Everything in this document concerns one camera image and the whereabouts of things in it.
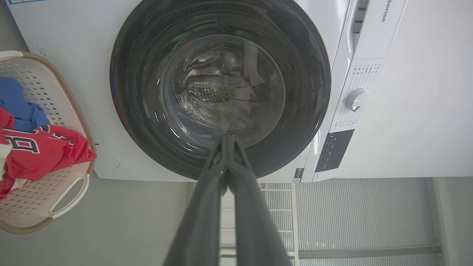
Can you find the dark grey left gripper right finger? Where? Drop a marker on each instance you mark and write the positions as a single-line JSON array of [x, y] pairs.
[[255, 229]]

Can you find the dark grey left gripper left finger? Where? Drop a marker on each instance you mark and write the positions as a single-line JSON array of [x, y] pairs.
[[199, 221]]

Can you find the round black glass washer door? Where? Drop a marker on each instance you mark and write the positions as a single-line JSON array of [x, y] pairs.
[[129, 92]]

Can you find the white Hisense washing machine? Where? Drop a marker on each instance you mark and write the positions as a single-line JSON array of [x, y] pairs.
[[74, 40]]

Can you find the small energy label sticker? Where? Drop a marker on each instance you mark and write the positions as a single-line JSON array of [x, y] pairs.
[[298, 175]]

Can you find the white slatted radiator panel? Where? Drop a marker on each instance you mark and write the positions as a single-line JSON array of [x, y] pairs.
[[362, 214]]

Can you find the black touch display panel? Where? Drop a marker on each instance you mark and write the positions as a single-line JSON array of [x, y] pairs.
[[334, 151]]

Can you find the round white filter cover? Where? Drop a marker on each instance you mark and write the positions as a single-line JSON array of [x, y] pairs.
[[108, 157]]

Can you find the steel perforated washer drum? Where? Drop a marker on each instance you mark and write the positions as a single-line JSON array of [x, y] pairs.
[[214, 98]]

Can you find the white round control knob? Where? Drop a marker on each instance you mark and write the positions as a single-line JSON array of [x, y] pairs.
[[357, 99]]

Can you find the red printed jersey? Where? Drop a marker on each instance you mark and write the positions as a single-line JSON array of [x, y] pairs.
[[48, 155]]

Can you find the white garment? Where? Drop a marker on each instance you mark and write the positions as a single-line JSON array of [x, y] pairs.
[[3, 159]]

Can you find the beige perforated laundry basket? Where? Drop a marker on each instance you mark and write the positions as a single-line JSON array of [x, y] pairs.
[[44, 85]]

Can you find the blue garment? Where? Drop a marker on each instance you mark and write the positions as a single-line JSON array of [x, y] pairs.
[[20, 107]]

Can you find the white detergent drawer front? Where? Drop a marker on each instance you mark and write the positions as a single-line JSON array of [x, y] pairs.
[[384, 37]]

